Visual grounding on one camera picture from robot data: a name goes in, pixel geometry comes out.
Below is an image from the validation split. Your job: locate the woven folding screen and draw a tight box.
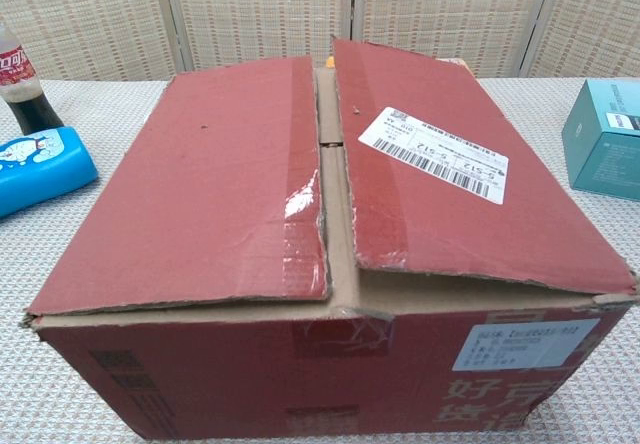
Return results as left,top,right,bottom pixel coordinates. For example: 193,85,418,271
0,0,640,81

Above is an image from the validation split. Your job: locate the blue cartoon pencil case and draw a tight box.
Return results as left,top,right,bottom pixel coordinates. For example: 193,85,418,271
0,126,100,220

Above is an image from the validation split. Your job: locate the teal product box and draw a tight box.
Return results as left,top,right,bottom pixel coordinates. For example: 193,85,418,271
560,78,640,199

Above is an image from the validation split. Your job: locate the red cardboard shipping box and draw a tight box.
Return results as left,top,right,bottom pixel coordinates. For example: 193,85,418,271
19,33,640,443

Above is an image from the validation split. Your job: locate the beige woven tablecloth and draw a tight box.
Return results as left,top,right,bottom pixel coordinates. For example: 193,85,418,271
0,76,640,444

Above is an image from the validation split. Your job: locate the cola bottle with red label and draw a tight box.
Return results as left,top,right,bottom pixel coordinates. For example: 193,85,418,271
0,22,65,135

